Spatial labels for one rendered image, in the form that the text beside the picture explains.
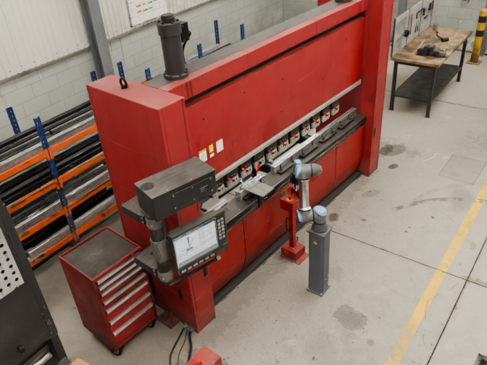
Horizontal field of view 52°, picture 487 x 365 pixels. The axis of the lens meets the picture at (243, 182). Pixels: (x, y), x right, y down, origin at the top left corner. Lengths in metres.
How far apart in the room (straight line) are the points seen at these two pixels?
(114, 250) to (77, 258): 0.31
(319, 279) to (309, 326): 0.46
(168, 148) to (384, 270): 2.81
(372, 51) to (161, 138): 3.27
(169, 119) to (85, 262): 1.49
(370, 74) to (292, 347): 3.30
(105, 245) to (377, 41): 3.72
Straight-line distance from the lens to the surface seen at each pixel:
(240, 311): 4.98
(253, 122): 4.62
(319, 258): 4.77
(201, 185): 3.33
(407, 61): 8.21
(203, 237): 3.54
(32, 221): 5.46
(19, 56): 7.94
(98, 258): 4.34
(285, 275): 5.29
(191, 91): 3.90
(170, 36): 3.79
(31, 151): 5.20
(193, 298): 4.51
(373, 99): 6.29
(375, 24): 6.00
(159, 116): 3.46
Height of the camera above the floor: 3.71
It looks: 34 degrees down
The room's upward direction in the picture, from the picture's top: 5 degrees counter-clockwise
